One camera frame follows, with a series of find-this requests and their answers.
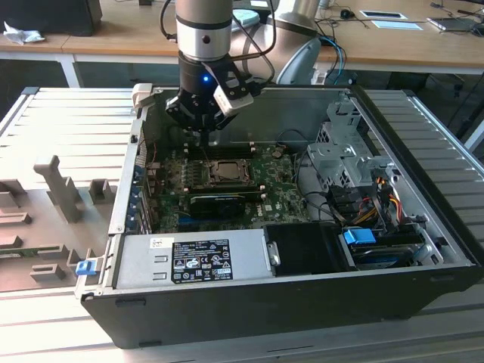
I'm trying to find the green motherboard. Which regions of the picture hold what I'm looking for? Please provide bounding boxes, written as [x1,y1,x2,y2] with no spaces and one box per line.
[145,145,315,234]

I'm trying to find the orange yellow power wires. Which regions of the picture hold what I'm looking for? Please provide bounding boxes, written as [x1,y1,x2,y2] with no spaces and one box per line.
[355,177,405,228]

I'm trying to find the green RAM stick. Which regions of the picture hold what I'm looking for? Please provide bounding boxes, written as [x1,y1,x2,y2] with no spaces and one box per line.
[0,244,65,262]

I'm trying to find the silver power supply unit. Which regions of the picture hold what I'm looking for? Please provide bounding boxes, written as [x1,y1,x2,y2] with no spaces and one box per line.
[113,228,273,290]

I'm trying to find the metal socket cover frame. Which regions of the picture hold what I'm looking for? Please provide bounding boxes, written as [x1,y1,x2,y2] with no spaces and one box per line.
[207,158,253,185]

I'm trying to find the black computer box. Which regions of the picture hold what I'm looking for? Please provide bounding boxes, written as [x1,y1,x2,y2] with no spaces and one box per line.
[0,0,104,38]

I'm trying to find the crumpled white paper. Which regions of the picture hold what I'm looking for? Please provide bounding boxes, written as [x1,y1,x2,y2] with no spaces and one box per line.
[2,20,45,47]

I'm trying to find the blue plastic case latch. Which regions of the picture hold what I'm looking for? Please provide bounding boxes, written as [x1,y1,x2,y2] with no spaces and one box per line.
[74,259,96,277]

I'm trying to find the silver metal drive cage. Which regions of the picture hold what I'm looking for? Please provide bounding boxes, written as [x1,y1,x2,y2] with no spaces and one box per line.
[305,92,402,197]

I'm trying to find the black RAM slot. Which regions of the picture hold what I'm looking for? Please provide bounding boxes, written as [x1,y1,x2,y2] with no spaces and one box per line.
[187,149,256,160]
[187,181,265,191]
[188,188,266,200]
[187,141,255,152]

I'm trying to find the wooden desk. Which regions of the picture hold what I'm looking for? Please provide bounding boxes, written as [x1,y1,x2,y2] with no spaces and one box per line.
[0,0,484,90]

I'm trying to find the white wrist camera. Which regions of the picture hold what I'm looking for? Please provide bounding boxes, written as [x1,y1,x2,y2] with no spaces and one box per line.
[210,62,259,116]

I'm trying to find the black grey PC case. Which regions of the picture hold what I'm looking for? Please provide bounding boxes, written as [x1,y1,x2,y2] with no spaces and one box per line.
[73,85,484,351]

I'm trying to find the silver green CPU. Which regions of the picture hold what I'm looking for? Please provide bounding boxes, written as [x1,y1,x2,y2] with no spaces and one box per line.
[216,162,244,179]

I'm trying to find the black data cables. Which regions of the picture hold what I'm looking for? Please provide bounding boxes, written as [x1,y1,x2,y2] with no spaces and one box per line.
[327,185,358,225]

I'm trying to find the black plastic bay cover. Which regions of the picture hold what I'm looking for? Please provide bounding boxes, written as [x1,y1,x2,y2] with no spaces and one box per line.
[262,222,351,276]

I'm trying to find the thin black wire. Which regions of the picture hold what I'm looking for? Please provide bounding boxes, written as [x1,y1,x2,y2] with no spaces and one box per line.
[277,129,317,152]

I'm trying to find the hard disk blue carrier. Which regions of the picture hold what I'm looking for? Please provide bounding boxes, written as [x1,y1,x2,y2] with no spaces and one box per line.
[338,226,427,271]

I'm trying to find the white plastic case latch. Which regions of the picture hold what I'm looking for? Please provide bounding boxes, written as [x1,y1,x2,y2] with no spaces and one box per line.
[131,82,154,113]

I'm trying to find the thin red wire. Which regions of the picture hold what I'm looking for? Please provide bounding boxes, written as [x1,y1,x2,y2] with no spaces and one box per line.
[145,140,166,170]

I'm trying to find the black CPU socket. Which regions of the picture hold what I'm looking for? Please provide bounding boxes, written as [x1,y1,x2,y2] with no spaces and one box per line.
[203,158,253,185]

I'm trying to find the grey parts rack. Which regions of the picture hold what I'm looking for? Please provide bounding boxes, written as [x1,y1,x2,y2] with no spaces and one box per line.
[0,154,118,292]

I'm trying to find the black graphics card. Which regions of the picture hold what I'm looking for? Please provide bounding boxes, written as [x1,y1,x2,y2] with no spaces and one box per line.
[188,194,246,219]

